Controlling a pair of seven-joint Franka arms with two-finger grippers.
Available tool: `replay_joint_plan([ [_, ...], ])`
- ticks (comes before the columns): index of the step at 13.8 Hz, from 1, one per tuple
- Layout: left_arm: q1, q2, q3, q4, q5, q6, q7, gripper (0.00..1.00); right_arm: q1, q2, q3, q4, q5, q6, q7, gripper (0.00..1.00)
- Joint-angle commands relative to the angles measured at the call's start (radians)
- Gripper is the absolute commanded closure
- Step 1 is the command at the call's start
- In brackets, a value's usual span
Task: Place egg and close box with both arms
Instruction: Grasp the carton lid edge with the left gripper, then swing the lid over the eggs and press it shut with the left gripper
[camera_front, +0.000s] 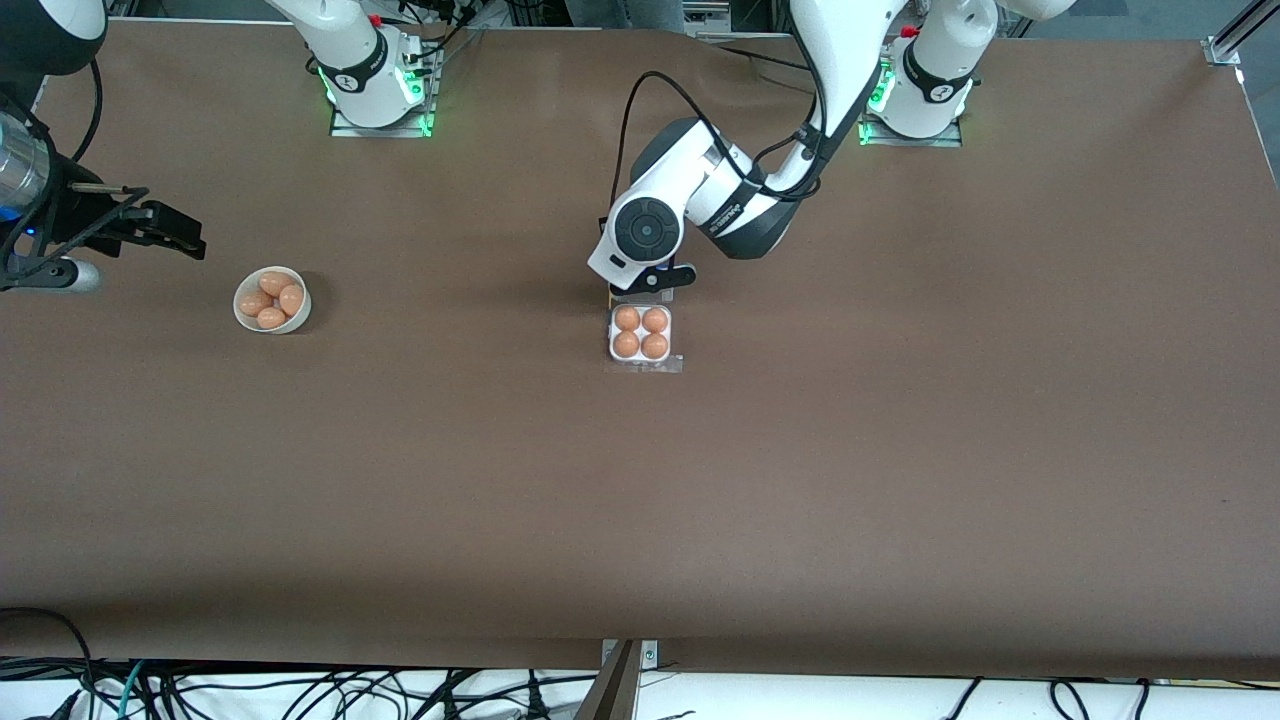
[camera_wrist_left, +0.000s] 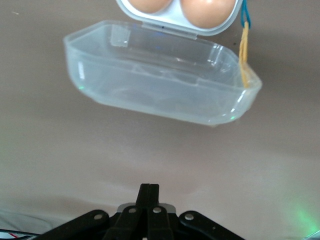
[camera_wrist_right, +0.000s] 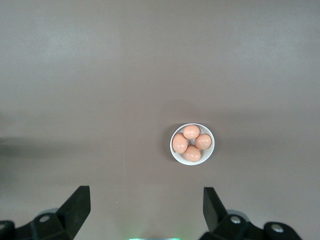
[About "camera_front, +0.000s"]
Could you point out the brown table cover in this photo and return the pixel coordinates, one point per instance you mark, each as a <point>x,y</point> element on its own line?
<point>640,500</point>

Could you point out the small metal edge bracket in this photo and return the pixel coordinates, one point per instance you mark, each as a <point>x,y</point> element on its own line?
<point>650,655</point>

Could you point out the clear plastic egg box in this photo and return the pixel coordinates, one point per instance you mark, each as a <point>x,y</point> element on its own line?
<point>641,333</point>

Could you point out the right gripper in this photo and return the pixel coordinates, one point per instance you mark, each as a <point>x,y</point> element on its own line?
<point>72,216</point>

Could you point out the dark slanted post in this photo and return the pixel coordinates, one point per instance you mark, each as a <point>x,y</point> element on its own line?
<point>610,695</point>

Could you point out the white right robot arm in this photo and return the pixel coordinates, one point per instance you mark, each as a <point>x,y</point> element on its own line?
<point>360,60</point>

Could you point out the white ceramic bowl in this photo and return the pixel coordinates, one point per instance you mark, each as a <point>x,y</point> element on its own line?
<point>290,325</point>

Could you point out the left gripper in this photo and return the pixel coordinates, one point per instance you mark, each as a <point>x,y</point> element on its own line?
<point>602,222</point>

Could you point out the brown egg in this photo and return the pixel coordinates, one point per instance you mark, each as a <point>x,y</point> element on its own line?
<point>627,319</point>
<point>655,320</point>
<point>626,345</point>
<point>654,346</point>
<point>271,318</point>
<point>255,303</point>
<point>292,299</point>
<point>274,283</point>

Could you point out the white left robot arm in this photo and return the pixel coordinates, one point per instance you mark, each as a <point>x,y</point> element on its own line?
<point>850,50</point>

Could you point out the clear tape strip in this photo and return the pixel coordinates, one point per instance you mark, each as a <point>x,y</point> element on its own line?
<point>675,365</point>

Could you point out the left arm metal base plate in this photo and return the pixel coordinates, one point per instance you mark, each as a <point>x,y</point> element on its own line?
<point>950,138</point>

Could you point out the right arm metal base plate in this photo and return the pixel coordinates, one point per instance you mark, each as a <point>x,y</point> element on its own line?
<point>345,125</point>

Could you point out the aluminium profile rail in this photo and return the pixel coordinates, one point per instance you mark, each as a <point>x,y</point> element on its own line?
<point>1225,48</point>

